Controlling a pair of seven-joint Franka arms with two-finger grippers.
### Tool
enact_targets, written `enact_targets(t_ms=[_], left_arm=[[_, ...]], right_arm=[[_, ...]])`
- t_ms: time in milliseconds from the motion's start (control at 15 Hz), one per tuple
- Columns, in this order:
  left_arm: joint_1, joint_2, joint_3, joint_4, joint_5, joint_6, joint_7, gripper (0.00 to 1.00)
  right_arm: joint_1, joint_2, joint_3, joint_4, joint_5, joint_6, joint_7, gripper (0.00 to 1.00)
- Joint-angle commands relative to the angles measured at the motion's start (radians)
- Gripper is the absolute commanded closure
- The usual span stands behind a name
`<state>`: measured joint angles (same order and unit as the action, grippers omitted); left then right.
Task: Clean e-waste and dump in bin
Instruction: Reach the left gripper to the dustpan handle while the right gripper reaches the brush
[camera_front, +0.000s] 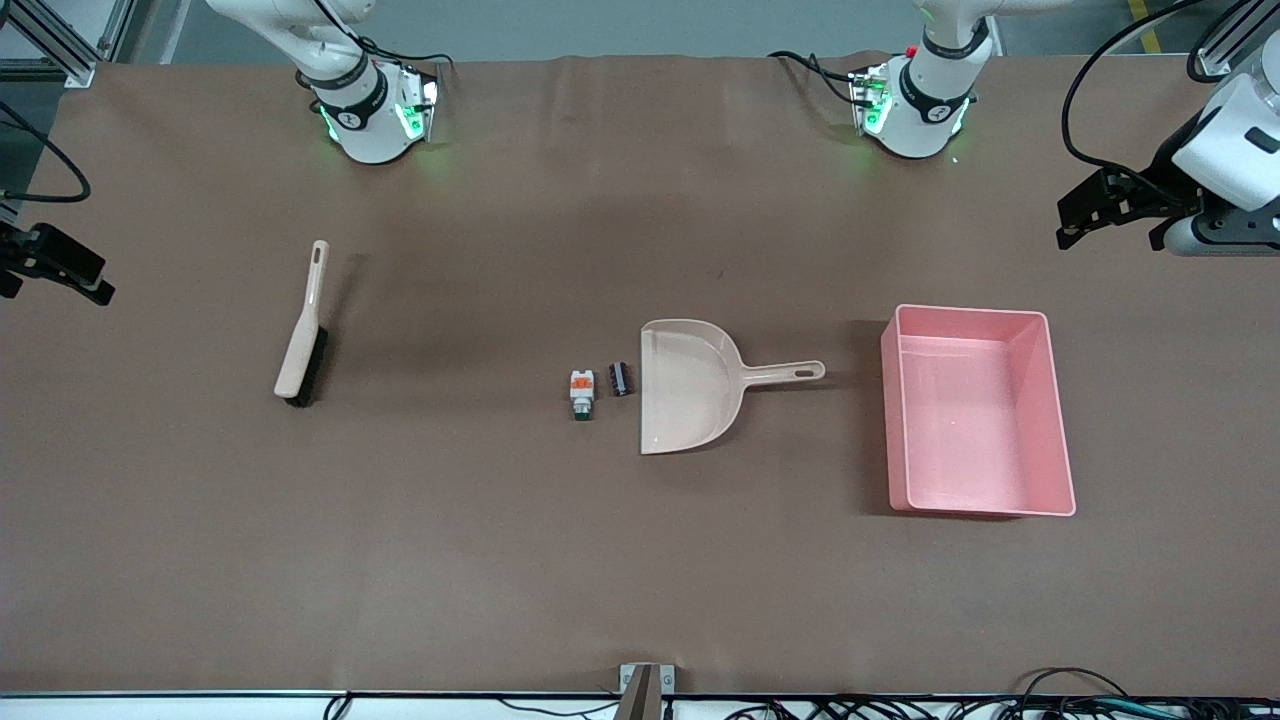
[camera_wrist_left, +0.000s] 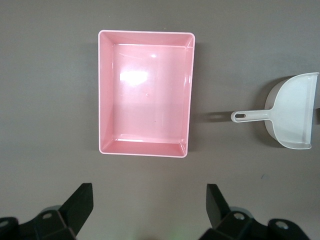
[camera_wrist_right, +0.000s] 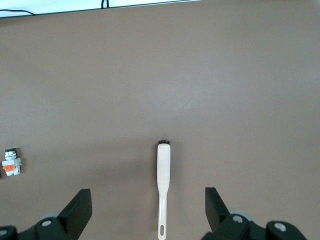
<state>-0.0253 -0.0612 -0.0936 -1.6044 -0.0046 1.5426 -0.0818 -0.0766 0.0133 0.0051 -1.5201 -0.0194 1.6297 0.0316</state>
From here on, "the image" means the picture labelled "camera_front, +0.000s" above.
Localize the thin black table-edge cable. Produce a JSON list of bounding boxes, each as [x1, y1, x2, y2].
[[325, 690, 621, 720]]

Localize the beige hand brush black bristles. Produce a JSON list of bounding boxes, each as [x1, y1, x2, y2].
[[274, 240, 331, 408]]

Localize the black left base cable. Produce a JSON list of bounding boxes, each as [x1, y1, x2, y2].
[[768, 50, 871, 106]]

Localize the black base cable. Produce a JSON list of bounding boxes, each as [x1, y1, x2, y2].
[[768, 50, 871, 106], [355, 35, 456, 73]]

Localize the metal bracket with brown post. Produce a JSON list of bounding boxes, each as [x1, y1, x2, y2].
[[619, 663, 676, 720]]

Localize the beige plastic dustpan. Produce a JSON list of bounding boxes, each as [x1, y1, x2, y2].
[[640, 319, 827, 456]]

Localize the black cable bundle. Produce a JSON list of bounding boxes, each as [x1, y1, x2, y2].
[[735, 667, 1280, 720]]

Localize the green-lit right base connector box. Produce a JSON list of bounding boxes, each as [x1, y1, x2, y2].
[[398, 68, 443, 143]]

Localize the aluminium frame profile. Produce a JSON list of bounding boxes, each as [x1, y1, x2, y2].
[[0, 0, 101, 86], [1195, 20, 1263, 79]]

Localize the green-lit base connector box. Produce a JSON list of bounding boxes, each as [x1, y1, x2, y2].
[[398, 68, 443, 143], [850, 65, 893, 137]]

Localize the black right base cable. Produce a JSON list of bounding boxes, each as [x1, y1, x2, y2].
[[355, 35, 456, 73]]

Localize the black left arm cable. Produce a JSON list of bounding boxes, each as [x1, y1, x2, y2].
[[1062, 0, 1261, 186]]

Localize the green-lit left base connector box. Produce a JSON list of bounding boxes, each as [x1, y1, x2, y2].
[[850, 65, 893, 137]]

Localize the brown table mat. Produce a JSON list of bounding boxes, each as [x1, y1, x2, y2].
[[0, 52, 1280, 698]]

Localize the pink plastic bin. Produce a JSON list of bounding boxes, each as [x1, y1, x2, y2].
[[880, 304, 1077, 518]]

